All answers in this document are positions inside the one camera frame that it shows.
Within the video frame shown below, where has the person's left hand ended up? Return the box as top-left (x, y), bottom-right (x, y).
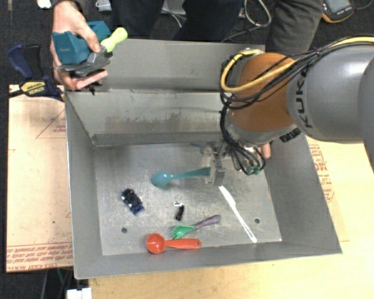
top-left (257, 141), bottom-right (273, 161)

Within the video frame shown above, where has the person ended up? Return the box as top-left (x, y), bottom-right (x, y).
top-left (43, 0), bottom-right (331, 56)

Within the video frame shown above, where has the white plastic knife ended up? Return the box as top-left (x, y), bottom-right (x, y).
top-left (218, 184), bottom-right (258, 244)

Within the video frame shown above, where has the small black cylinder piece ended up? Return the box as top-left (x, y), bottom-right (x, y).
top-left (173, 200), bottom-right (186, 222)

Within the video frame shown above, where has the blue toy car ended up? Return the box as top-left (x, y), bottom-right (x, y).
top-left (120, 187), bottom-right (145, 216)

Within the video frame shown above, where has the grey tool green handle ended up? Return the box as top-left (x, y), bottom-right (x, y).
top-left (55, 26), bottom-right (129, 78)

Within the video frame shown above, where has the brown cardboard board red print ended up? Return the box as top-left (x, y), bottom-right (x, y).
top-left (6, 84), bottom-right (350, 273)

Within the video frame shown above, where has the green fork purple handle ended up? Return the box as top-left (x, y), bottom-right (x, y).
top-left (171, 214), bottom-right (222, 240)

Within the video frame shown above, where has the teal plastic spoon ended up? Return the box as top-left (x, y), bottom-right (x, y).
top-left (150, 166), bottom-right (212, 189)

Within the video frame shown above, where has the orange measuring spoon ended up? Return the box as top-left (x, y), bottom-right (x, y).
top-left (145, 232), bottom-right (203, 255)

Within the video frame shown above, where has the teal box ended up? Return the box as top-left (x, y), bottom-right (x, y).
top-left (52, 20), bottom-right (112, 65)

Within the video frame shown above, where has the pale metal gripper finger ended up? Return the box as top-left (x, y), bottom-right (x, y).
top-left (211, 166), bottom-right (227, 187)

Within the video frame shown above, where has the person's right hand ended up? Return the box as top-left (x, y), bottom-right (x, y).
top-left (49, 0), bottom-right (109, 92)

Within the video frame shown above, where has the grey metal bin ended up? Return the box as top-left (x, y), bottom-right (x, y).
top-left (64, 38), bottom-right (343, 280)

